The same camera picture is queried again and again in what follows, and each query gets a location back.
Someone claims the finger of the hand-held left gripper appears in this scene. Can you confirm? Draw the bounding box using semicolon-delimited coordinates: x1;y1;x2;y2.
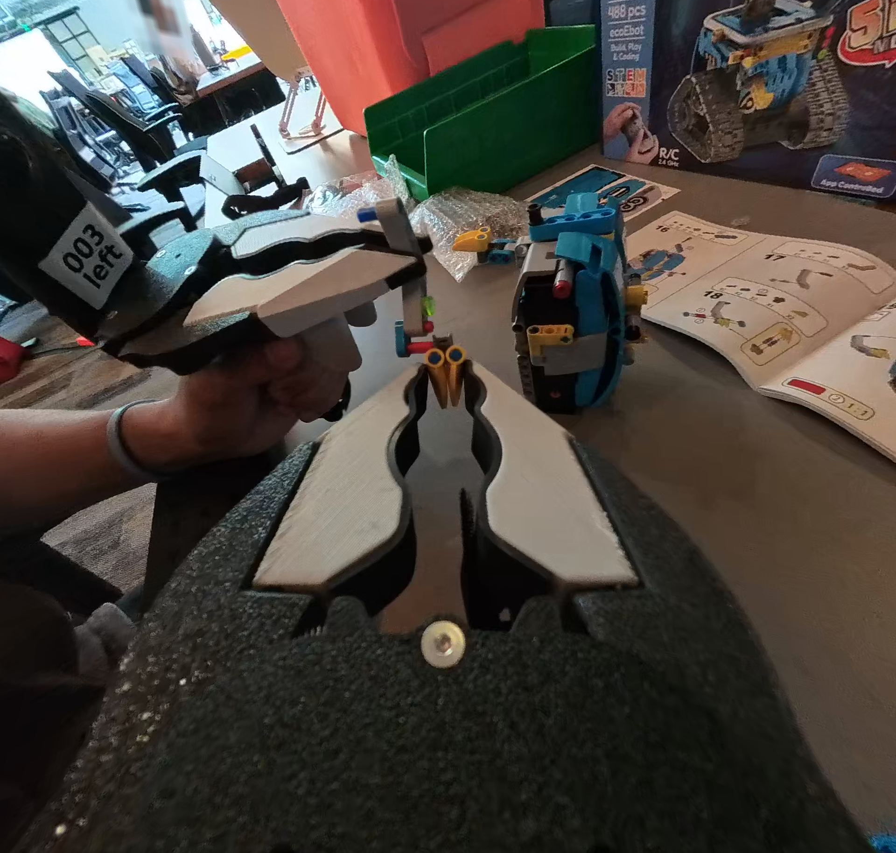
183;246;427;340
230;211;392;261

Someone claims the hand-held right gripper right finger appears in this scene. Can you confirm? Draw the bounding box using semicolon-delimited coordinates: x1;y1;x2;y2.
465;361;641;595

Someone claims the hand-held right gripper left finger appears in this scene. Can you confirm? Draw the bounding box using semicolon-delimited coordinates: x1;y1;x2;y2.
251;363;423;595

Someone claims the grey angled beam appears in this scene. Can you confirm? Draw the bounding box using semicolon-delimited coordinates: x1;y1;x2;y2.
357;198;435;339

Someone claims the grey blue brick robot model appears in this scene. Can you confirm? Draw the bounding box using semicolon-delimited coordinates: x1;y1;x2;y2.
454;193;648;416

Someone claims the person's left hand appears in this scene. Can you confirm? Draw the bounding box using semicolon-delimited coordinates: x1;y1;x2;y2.
168;338;351;458

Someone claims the bubble wrap bag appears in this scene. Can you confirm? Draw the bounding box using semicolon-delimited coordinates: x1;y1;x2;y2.
302;156;414;220
409;188;529;283

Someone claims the row of black office chairs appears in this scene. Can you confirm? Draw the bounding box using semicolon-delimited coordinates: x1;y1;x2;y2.
38;55;186;189

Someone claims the black office chair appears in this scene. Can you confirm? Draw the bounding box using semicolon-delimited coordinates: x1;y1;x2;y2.
84;86;211;234

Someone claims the orange storage box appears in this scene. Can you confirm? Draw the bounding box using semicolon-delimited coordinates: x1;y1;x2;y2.
259;0;546;136

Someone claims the green plastic bin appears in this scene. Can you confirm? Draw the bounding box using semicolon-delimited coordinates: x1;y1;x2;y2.
364;24;599;203

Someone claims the metal laptop stand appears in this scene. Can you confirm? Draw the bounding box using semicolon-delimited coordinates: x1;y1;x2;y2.
199;0;330;145

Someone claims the grey wristband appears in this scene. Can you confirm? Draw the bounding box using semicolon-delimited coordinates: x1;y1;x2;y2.
106;399;176;483

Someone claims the sticker sheet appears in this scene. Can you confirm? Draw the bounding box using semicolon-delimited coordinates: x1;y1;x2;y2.
524;164;681;222

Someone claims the instruction booklet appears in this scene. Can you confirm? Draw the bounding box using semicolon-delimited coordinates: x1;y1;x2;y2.
625;212;896;463

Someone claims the person's brown clothing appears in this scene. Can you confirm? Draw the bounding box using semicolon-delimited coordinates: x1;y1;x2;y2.
0;538;137;853

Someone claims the dark blue robot kit box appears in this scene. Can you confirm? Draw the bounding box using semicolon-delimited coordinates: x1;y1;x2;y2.
598;0;896;199

